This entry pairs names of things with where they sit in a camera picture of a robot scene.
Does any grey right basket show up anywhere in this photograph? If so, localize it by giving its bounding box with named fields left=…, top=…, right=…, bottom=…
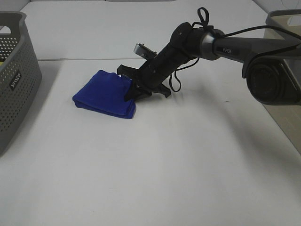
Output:
left=265, top=9, right=301, bottom=95

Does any grey perforated plastic basket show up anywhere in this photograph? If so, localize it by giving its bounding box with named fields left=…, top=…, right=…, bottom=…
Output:
left=0, top=11, right=42, bottom=153

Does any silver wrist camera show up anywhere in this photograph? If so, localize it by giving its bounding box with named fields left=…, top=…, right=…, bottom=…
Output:
left=134, top=43, right=157, bottom=60

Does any blue towel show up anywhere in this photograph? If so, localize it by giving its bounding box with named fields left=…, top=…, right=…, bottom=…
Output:
left=72, top=70, right=136, bottom=119

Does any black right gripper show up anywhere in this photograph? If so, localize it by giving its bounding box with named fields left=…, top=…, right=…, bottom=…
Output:
left=117, top=46, right=188, bottom=101

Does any black cable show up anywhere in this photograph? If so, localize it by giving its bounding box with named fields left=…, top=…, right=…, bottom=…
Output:
left=168, top=7, right=301, bottom=92

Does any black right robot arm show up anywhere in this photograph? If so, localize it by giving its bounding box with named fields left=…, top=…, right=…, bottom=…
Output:
left=117, top=22, right=301, bottom=105

